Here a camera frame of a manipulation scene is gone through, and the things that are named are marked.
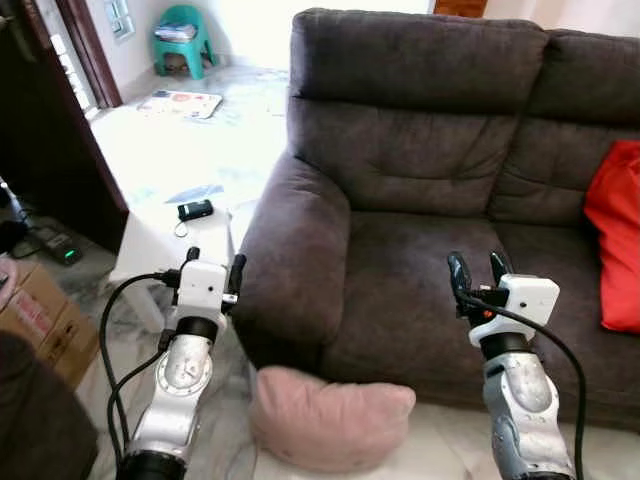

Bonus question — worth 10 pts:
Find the window with grille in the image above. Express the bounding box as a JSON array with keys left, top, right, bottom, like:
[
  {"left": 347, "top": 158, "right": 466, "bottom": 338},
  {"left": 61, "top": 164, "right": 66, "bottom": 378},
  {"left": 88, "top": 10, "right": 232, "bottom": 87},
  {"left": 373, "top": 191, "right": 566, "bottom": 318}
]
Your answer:
[{"left": 103, "top": 0, "right": 137, "bottom": 42}]

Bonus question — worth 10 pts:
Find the pink pillow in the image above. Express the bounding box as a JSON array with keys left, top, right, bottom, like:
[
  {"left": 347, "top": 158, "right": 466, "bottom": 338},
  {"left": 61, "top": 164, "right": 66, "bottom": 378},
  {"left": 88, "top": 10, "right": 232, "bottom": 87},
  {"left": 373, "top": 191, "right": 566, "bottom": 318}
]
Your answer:
[{"left": 248, "top": 366, "right": 417, "bottom": 474}]

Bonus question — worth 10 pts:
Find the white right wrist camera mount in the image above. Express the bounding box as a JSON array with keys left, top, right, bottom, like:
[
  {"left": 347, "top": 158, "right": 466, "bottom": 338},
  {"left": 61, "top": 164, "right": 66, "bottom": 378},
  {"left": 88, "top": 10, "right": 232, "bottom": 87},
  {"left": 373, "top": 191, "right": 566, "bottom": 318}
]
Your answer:
[{"left": 470, "top": 275, "right": 561, "bottom": 347}]

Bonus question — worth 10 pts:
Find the small black device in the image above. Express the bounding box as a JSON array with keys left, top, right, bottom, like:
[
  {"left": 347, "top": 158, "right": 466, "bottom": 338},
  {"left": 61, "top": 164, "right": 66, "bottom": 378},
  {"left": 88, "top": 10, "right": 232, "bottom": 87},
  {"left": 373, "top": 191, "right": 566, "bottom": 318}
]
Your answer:
[{"left": 178, "top": 200, "right": 215, "bottom": 222}]

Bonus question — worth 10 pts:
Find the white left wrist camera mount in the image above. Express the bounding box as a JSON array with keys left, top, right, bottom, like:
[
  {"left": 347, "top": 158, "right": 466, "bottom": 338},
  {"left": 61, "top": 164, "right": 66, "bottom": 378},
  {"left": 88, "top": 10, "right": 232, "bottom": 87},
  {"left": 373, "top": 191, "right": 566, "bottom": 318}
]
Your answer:
[{"left": 176, "top": 260, "right": 230, "bottom": 332}]

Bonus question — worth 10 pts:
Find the white side table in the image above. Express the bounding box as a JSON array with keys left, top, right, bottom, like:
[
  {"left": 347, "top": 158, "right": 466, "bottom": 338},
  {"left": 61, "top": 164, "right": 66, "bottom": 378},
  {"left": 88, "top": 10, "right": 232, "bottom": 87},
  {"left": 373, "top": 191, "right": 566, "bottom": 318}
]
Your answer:
[{"left": 108, "top": 195, "right": 237, "bottom": 336}]

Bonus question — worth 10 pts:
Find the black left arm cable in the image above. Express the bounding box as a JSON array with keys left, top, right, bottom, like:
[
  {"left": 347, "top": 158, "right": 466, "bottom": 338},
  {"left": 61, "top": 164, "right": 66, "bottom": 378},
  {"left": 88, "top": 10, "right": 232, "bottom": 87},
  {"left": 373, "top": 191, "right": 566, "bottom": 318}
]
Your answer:
[{"left": 98, "top": 268, "right": 183, "bottom": 471}]

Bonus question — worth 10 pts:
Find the black power strip green light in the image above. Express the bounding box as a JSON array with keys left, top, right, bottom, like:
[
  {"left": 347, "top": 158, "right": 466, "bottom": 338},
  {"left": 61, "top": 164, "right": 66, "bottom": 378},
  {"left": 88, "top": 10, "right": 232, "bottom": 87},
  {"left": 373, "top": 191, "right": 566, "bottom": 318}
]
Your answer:
[{"left": 35, "top": 228, "right": 84, "bottom": 268}]

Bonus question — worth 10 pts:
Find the dark brown wooden door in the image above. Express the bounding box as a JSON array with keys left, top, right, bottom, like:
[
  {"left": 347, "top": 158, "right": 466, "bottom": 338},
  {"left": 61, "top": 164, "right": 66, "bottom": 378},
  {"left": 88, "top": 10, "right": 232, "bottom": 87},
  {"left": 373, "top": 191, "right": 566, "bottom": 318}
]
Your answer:
[{"left": 0, "top": 0, "right": 130, "bottom": 254}]

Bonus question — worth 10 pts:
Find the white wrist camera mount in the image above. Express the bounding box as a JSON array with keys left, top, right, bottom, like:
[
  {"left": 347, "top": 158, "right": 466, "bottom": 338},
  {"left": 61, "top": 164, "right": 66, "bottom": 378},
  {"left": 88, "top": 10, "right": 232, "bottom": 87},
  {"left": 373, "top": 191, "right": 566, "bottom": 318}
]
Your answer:
[
  {"left": 470, "top": 275, "right": 561, "bottom": 347},
  {"left": 176, "top": 260, "right": 230, "bottom": 332}
]

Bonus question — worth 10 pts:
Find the cardboard box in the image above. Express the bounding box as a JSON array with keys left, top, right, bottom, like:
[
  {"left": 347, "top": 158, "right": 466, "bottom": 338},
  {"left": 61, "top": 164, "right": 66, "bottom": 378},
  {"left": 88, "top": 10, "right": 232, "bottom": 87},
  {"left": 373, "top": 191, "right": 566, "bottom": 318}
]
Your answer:
[{"left": 0, "top": 258, "right": 102, "bottom": 390}]

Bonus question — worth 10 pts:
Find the green plastic stool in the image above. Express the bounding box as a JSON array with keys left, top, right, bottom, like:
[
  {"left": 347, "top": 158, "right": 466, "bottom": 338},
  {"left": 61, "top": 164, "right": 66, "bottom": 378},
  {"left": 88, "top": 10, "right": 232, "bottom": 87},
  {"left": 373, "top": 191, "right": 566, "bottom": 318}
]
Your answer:
[{"left": 152, "top": 5, "right": 218, "bottom": 81}]

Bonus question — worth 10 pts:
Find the dark grey fabric sofa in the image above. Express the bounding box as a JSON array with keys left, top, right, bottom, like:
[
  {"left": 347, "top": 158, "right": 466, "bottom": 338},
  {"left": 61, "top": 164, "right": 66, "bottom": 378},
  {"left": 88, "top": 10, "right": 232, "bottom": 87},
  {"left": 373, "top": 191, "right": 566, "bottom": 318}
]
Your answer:
[{"left": 232, "top": 8, "right": 640, "bottom": 433}]

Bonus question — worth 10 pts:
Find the dark brown armchair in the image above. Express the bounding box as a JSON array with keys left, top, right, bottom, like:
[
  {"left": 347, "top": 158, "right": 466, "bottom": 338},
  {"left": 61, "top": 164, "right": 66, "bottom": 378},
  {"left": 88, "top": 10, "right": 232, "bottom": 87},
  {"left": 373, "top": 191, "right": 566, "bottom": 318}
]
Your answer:
[{"left": 0, "top": 332, "right": 100, "bottom": 480}]

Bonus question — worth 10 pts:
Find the brown door frame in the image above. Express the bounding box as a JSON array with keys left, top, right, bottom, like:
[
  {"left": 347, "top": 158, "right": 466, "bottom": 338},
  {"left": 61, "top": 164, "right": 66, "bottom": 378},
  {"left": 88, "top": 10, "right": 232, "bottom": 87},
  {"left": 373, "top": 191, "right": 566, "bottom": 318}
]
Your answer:
[{"left": 55, "top": 0, "right": 124, "bottom": 110}]

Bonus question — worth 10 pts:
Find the stack of papers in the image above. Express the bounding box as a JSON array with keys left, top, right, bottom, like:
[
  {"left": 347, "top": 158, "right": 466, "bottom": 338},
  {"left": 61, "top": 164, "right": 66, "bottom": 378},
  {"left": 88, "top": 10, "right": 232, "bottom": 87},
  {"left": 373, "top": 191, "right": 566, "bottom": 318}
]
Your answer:
[{"left": 155, "top": 22, "right": 199, "bottom": 44}]

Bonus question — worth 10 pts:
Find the red pillow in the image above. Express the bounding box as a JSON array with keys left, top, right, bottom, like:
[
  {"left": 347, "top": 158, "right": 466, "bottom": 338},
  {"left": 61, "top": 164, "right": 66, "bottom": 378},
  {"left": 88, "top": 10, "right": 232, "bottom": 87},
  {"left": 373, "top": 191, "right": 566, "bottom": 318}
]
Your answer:
[{"left": 584, "top": 140, "right": 640, "bottom": 334}]

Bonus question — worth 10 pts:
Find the brown wooden panel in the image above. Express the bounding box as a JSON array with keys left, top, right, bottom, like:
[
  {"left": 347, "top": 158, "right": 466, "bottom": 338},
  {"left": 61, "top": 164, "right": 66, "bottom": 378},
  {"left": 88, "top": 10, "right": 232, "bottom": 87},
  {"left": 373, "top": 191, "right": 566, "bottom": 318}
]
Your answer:
[{"left": 433, "top": 0, "right": 490, "bottom": 19}]

